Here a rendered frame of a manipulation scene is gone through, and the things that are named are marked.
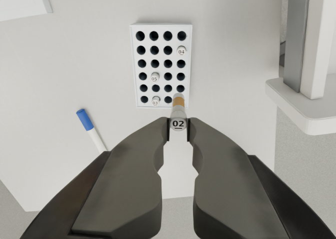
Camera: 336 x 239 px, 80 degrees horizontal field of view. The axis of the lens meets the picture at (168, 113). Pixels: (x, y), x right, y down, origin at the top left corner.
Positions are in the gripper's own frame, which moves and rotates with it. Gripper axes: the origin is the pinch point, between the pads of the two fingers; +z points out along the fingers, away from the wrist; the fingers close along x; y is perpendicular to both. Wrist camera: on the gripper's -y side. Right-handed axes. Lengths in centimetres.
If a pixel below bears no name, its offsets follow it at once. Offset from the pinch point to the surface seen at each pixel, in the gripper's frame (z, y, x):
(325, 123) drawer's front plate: 4.5, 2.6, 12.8
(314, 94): 7.9, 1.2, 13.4
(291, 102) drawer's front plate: 8.1, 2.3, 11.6
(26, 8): 19.9, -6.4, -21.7
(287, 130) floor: 97, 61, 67
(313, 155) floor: 97, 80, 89
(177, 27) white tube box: 17.9, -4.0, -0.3
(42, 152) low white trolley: 21.4, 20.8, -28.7
